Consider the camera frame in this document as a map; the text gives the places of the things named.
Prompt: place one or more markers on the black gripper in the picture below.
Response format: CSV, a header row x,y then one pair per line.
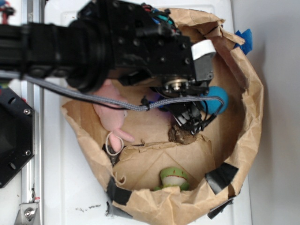
x,y
153,53

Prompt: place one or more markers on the pink plush bunny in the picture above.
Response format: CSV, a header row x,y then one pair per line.
x,y
112,120

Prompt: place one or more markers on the green plush frog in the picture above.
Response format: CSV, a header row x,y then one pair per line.
x,y
173,176

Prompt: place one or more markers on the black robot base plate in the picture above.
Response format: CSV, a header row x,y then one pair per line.
x,y
15,132

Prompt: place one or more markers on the brown paper bag enclosure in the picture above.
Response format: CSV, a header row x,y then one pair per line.
x,y
216,164

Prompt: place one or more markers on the metal corner bracket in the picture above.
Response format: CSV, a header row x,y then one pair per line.
x,y
28,214

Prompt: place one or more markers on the aluminium frame rail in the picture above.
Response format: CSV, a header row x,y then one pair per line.
x,y
31,174

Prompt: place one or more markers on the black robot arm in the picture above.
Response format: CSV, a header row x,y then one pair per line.
x,y
74,61

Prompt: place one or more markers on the brown rock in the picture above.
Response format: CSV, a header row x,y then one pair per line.
x,y
178,135

